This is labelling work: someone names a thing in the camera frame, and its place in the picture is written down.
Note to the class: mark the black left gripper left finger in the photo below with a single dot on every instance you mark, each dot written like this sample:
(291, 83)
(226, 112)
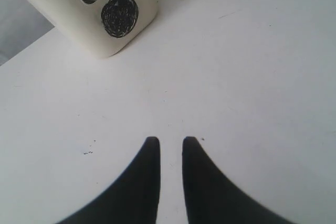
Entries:
(133, 197)

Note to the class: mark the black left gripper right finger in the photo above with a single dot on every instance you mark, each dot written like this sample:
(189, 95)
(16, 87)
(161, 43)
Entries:
(210, 197)

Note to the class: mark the cream bin with circle mark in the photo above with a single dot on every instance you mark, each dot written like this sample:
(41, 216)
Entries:
(104, 27)

